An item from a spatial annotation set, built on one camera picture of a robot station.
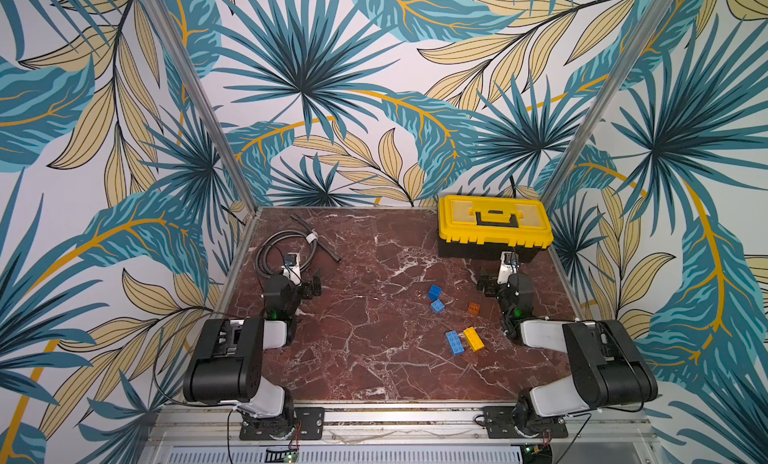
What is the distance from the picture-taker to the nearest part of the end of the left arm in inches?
32.9

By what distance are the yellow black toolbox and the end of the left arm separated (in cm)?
41

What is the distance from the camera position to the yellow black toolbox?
3.09 ft

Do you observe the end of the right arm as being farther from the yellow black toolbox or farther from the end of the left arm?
the end of the left arm
